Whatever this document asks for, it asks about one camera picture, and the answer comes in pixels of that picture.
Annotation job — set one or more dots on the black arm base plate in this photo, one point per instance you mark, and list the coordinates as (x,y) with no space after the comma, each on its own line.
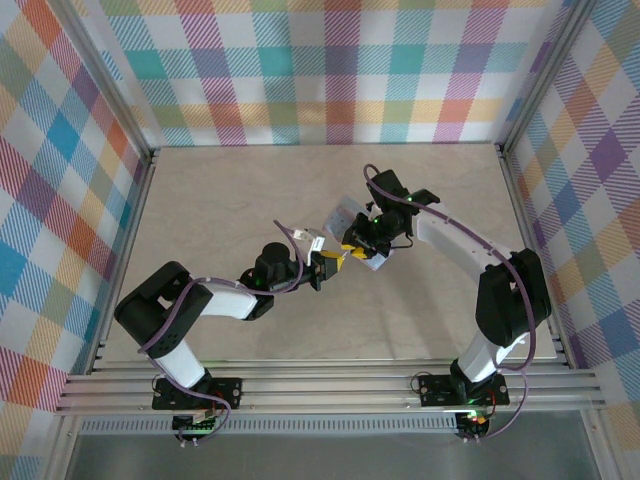
(230,392)
(435,390)

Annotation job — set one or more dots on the grey metal sheet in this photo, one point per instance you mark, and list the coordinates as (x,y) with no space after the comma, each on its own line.
(325,460)

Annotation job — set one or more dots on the small controller circuit board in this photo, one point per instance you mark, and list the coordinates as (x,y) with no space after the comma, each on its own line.
(475,422)
(192,425)

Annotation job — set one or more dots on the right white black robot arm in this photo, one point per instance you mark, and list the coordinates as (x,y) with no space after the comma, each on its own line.
(450,235)

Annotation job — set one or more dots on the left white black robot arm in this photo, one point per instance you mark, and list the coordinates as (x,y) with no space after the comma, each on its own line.
(230,302)

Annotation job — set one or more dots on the aluminium side rail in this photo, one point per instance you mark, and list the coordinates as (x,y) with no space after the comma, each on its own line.
(123,260)
(531,220)

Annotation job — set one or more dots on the wide aluminium base rail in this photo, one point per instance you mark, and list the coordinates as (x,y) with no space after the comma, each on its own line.
(325,390)

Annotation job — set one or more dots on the aluminium frame post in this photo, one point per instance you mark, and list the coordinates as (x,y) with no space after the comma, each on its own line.
(542,85)
(125,110)

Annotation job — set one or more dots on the short aluminium frame leg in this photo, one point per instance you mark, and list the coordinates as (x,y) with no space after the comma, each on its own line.
(597,445)
(62,450)

